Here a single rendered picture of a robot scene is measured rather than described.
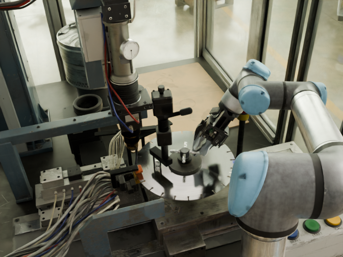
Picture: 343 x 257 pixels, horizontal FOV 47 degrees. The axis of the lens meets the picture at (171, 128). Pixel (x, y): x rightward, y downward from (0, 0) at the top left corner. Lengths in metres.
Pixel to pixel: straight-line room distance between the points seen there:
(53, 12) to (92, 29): 1.07
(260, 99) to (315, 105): 0.14
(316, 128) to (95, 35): 0.57
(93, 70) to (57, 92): 0.97
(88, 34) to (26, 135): 0.49
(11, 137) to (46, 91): 0.80
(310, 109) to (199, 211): 0.54
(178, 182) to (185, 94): 0.82
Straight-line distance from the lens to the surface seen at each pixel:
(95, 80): 1.20
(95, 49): 1.06
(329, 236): 1.27
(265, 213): 0.71
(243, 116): 1.46
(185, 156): 1.26
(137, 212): 1.14
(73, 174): 1.43
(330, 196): 0.71
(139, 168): 1.28
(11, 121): 1.67
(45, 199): 1.47
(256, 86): 1.04
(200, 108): 1.89
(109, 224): 1.15
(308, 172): 0.70
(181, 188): 1.23
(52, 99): 2.09
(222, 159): 1.33
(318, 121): 0.90
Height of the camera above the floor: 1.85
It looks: 38 degrees down
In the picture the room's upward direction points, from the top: 2 degrees counter-clockwise
